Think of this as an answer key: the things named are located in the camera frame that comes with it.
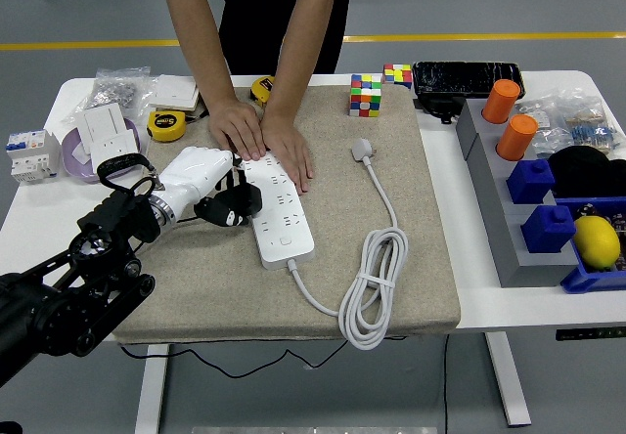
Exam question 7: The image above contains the person's left hand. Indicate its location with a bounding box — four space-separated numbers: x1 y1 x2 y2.
258 113 314 195

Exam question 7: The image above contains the person's right hand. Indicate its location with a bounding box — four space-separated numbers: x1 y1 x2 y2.
207 96 269 164

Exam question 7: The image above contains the white table leg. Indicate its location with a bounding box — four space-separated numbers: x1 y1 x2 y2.
134 344 171 434
483 331 533 428

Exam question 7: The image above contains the person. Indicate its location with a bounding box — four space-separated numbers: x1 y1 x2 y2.
217 0 357 76

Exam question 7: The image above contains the clear bag of screws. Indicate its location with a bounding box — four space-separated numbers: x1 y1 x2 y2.
61 65 160 125

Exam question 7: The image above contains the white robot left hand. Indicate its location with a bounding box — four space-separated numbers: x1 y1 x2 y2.
155 146 246 231

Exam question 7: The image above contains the small colourful puzzle cube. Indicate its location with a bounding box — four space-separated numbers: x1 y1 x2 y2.
382 63 414 91

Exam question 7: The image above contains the white power cord with plug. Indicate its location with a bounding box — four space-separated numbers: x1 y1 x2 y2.
287 138 410 352

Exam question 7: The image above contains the white circuit breaker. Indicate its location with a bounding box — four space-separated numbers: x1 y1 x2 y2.
5 129 63 185

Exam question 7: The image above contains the grey stepped block holder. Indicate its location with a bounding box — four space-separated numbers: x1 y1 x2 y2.
455 97 581 288

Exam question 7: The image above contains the blue plastic bin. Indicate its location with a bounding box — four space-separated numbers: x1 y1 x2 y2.
555 196 626 294

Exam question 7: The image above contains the black device with tab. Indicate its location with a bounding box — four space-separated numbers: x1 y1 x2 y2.
414 94 469 125

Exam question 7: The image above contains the clear bag of small parts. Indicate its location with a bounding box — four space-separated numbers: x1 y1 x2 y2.
515 96 573 159

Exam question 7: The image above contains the orange cylinder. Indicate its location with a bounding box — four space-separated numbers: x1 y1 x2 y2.
496 113 539 162
481 78 522 125

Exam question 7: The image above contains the white power strip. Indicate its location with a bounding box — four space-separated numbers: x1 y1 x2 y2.
238 152 316 272

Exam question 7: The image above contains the purple bowl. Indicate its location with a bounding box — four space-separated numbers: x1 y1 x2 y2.
61 116 144 184

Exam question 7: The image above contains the yellow lemon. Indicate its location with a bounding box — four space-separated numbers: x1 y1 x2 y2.
571 214 622 272

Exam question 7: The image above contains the large colourful puzzle cube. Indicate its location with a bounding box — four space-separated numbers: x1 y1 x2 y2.
348 72 383 118

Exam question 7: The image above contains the white switch plate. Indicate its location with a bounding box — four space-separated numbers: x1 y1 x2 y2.
73 102 129 156

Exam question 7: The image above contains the black plug adapter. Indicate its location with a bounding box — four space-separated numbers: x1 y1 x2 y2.
214 182 264 219

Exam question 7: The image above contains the black hanging cable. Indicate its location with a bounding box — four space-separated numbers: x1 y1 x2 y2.
442 333 451 434

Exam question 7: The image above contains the black wrapped tray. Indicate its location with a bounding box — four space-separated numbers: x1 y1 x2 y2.
412 60 527 101

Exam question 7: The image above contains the grey-brown fabric mat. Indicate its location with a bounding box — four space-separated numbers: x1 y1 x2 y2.
114 85 463 345

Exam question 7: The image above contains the white socket plate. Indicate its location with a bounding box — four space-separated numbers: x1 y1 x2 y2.
89 130 143 169

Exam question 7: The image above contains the blue knobbed block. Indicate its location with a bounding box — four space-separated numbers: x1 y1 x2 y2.
506 158 557 205
520 203 577 254

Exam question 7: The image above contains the small yellow tape measure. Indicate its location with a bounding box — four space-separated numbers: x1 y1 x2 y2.
248 75 275 108

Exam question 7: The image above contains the black cloth bundle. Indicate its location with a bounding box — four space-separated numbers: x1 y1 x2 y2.
546 145 626 199

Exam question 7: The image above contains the large yellow tape measure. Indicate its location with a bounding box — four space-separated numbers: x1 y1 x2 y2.
146 108 197 143

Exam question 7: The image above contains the black table control panel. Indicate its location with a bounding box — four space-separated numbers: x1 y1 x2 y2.
555 326 626 342

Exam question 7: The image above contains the clear bag of resistors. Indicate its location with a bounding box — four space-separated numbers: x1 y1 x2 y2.
561 86 626 156

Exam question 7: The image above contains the white wall switch panel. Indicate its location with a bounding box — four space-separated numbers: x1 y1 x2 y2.
146 74 201 112

